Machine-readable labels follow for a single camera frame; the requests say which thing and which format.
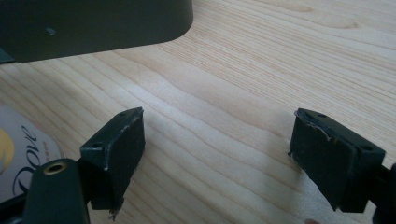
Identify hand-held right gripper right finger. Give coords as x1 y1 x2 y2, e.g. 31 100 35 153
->
288 107 387 214

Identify pink jar with white label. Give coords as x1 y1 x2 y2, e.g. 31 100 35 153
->
0 104 65 203

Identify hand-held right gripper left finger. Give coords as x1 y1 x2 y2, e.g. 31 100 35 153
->
78 106 147 220

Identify dark grey slotted tray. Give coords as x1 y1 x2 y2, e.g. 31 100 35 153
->
0 0 194 64

